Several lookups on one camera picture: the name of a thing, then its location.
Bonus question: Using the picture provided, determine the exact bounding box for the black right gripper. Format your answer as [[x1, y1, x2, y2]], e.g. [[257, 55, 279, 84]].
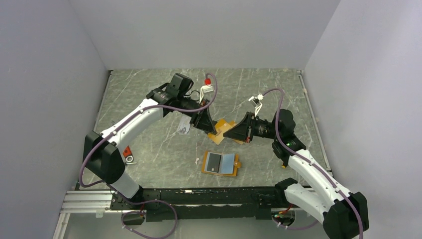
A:
[[223, 112, 280, 143]]

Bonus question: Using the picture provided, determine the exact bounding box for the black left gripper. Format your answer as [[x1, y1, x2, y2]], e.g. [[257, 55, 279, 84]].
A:
[[178, 95, 216, 135]]

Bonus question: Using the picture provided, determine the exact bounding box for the orange leather card holder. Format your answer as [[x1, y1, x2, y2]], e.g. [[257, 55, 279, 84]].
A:
[[201, 151, 241, 177]]

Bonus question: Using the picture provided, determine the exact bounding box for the black VIP card top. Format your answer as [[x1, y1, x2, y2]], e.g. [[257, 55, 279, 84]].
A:
[[206, 153, 221, 173]]

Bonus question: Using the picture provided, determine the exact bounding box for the small orange card sleeve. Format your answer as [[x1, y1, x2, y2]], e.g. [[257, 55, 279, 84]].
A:
[[223, 122, 247, 144]]

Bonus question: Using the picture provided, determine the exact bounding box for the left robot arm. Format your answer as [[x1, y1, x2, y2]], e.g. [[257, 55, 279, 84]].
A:
[[78, 73, 218, 209]]

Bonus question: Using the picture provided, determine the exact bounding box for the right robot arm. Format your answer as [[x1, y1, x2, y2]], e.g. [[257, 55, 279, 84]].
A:
[[223, 109, 369, 239]]

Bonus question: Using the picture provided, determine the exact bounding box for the silver VIP card bottom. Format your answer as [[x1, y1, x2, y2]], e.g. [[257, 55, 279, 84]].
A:
[[176, 115, 191, 135]]

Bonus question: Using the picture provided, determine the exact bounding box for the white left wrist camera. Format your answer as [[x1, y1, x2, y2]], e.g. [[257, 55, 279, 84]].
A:
[[199, 78, 214, 102]]

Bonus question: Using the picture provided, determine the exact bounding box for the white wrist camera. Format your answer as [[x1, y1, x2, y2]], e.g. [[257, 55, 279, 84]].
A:
[[199, 78, 214, 102], [248, 94, 264, 116]]

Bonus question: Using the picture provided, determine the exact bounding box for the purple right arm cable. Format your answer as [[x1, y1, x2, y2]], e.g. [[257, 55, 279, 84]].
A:
[[260, 87, 365, 239]]

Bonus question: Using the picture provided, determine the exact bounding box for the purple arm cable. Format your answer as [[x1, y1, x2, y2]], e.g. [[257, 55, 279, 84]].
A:
[[78, 72, 218, 239], [260, 87, 365, 239]]

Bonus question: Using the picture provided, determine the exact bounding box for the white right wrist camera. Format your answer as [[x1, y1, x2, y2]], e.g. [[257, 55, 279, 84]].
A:
[[248, 94, 264, 116]]

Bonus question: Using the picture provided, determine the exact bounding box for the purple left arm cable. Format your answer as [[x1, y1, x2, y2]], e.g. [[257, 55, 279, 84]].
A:
[[78, 72, 218, 239]]

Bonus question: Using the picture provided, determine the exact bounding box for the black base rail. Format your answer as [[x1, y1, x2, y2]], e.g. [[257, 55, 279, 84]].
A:
[[110, 186, 293, 222]]

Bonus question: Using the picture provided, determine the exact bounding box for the red-handled adjustable wrench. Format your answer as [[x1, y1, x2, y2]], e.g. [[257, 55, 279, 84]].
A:
[[122, 146, 134, 164]]

